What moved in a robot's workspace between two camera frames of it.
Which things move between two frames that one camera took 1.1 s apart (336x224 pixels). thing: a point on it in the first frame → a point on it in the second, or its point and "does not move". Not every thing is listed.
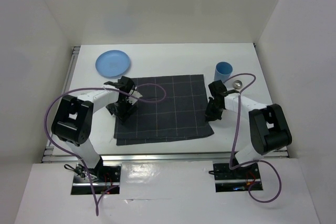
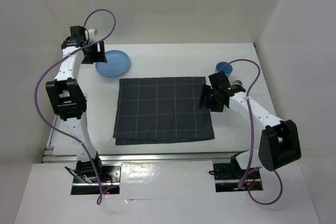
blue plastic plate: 113,63 does not move
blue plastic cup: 223,71 does not move
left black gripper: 123,115 → 99,56
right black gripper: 210,116 → 206,90
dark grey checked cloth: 171,107 does not move
